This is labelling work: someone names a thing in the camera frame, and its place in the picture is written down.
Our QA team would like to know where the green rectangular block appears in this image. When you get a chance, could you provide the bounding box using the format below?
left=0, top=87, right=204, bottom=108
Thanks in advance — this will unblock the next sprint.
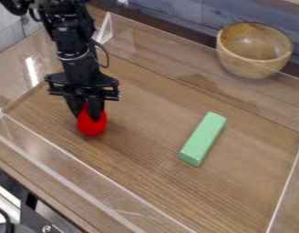
left=179, top=112, right=227, bottom=167

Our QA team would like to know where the clear acrylic enclosure wall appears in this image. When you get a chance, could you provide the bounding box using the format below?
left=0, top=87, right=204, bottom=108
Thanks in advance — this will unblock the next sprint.
left=0, top=14, right=299, bottom=233

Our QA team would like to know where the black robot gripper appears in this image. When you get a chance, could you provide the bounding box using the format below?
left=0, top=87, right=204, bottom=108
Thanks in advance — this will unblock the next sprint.
left=45, top=56, right=119, bottom=121

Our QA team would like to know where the black cable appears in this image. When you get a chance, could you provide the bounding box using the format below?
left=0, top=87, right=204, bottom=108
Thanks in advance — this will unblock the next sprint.
left=0, top=207, right=14, bottom=233

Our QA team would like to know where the wooden bowl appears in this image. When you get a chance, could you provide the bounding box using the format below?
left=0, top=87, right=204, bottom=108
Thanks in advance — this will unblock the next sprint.
left=216, top=22, right=294, bottom=79

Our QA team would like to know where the clear acrylic corner bracket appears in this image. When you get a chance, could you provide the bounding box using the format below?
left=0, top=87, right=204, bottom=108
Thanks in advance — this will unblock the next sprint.
left=93, top=13, right=113, bottom=44

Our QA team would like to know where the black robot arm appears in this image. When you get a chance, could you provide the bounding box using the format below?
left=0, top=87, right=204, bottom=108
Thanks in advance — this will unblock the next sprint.
left=0, top=0, right=119, bottom=121

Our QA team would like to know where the red plush tomato toy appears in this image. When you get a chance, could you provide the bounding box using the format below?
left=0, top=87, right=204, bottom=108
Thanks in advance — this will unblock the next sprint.
left=76, top=104, right=107, bottom=137

